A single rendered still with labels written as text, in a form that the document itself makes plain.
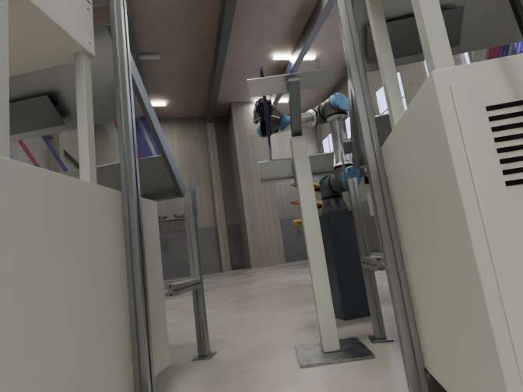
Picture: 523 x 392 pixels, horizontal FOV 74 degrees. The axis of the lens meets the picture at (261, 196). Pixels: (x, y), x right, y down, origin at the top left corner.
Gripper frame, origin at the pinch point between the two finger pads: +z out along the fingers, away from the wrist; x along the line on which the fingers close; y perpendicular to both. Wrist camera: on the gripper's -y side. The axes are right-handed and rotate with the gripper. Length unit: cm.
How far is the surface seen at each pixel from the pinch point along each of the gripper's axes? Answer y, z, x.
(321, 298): -58, 44, 10
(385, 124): -5.4, 11.1, 45.8
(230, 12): 107, -668, -18
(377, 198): -12, 63, 24
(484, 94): 18, 94, 28
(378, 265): -40, 53, 28
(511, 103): 16, 95, 31
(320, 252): -44, 36, 12
